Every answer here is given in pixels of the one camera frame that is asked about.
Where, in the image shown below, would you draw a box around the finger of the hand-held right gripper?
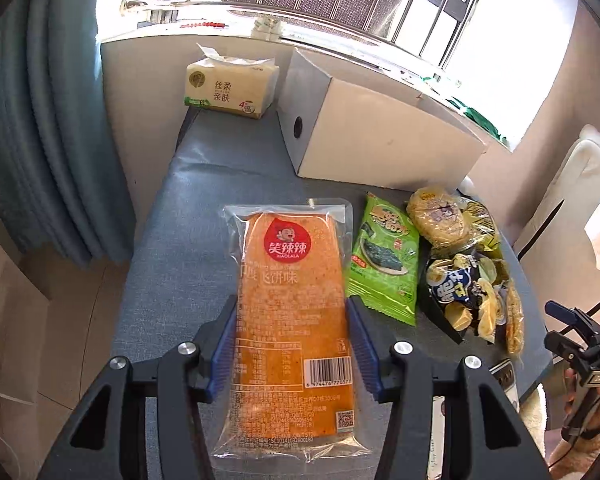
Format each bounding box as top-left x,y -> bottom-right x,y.
544,300 -> 590,335
544,329 -> 600,370

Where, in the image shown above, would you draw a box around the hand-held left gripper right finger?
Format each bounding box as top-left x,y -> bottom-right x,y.
345,294 -> 551,480

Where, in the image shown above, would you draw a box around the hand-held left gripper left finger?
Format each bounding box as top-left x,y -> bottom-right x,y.
35,294 -> 241,480

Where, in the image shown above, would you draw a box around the long yellow cracker packet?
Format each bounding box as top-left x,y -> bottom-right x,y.
500,282 -> 527,362

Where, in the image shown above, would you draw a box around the orange snack packet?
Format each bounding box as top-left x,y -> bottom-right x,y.
210,198 -> 381,472

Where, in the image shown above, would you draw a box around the green seaweed snack packet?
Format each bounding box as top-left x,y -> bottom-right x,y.
344,191 -> 422,326

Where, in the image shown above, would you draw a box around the black blue chip packet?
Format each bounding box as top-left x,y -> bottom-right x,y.
424,252 -> 512,345

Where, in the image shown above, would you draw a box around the yellow black striped snack packet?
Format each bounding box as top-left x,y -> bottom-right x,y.
459,199 -> 505,262

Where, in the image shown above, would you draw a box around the round yellow cracker packet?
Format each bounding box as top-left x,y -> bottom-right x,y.
406,186 -> 473,252

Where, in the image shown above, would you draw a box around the white cardboard box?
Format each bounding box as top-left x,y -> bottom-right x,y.
276,47 -> 490,192

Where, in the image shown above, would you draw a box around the person's right forearm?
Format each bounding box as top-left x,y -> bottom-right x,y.
547,417 -> 600,480

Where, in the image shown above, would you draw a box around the person's right hand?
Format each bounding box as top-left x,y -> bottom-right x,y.
562,366 -> 600,436

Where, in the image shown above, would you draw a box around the phone with cartoon case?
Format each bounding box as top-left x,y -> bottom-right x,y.
487,357 -> 522,413

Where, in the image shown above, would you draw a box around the white chair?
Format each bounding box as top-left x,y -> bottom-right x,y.
512,124 -> 600,273

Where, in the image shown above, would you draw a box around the blue grey table mat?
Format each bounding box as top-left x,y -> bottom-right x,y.
111,105 -> 556,480

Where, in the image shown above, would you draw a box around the green plastic bag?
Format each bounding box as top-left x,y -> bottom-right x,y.
450,95 -> 506,138

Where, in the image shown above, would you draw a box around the yellow tissue pack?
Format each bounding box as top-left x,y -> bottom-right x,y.
182,42 -> 281,121

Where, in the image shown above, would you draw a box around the blue curtain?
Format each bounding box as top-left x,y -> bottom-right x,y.
0,0 -> 137,268

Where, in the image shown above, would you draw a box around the metal window bars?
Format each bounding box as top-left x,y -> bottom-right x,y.
150,0 -> 496,68

